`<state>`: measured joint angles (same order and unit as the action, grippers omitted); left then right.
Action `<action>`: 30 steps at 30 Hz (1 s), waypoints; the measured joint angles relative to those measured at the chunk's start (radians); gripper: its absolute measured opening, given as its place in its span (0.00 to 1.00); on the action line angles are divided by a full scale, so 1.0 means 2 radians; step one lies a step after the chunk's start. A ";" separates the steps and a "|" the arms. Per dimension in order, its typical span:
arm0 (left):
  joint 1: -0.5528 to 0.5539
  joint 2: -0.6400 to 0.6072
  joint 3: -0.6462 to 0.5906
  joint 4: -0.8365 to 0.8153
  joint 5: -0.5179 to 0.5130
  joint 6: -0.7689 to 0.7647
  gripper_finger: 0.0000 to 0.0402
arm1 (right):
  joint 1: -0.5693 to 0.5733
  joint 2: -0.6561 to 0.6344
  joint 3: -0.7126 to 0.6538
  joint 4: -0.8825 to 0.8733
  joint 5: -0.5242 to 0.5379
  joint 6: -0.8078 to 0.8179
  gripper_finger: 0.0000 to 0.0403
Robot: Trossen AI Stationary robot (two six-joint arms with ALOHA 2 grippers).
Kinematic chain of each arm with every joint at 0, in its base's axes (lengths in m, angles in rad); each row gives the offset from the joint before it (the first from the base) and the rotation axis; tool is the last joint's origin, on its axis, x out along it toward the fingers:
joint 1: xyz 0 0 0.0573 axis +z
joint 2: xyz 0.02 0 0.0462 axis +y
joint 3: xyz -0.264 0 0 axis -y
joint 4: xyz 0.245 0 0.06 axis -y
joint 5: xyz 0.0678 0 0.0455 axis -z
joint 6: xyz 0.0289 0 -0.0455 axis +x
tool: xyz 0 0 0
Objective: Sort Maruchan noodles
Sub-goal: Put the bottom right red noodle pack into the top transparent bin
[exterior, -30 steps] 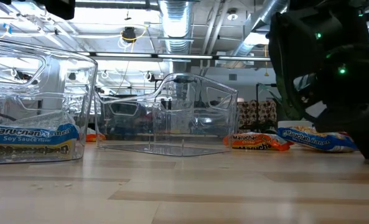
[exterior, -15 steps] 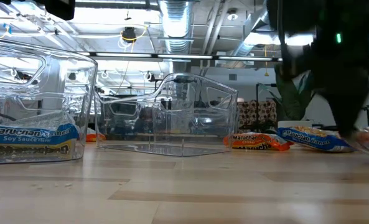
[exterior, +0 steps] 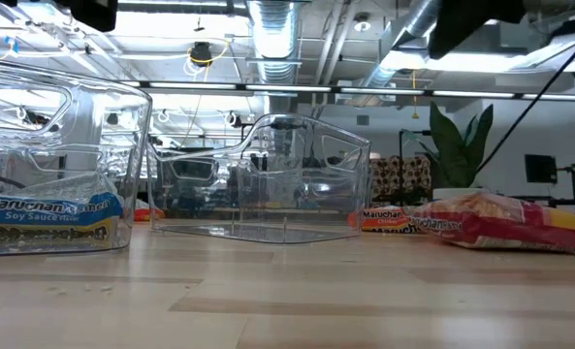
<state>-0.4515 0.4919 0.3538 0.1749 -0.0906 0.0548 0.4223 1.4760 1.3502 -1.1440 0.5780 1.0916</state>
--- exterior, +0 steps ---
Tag blue white packet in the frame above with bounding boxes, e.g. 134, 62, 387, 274
347, 206, 422, 235

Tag orange Maruchan ramen packet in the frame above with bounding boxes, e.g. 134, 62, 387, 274
134, 198, 167, 223

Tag yellow orange packet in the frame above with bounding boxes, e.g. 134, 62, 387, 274
409, 190, 575, 254

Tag blue Maruchan ramen packet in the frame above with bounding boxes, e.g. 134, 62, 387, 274
0, 172, 125, 253

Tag clear plastic bin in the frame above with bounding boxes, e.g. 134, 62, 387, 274
145, 112, 373, 244
0, 56, 153, 257
155, 149, 317, 217

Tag brown floral patterned box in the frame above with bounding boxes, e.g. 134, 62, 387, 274
368, 154, 432, 205

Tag green plant in white pot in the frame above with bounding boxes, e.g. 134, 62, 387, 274
401, 100, 495, 201

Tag black monitor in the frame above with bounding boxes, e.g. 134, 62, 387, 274
524, 153, 559, 184

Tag black aluminium table frame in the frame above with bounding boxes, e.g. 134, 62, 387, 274
119, 79, 575, 104

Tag yellow camera cable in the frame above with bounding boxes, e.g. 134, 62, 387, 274
185, 41, 231, 146

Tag silver ventilation duct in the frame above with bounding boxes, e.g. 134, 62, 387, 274
245, 0, 301, 115
354, 0, 443, 106

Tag black overhead camera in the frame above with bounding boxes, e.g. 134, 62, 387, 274
188, 41, 214, 68

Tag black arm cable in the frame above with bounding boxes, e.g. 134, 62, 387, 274
475, 23, 575, 175

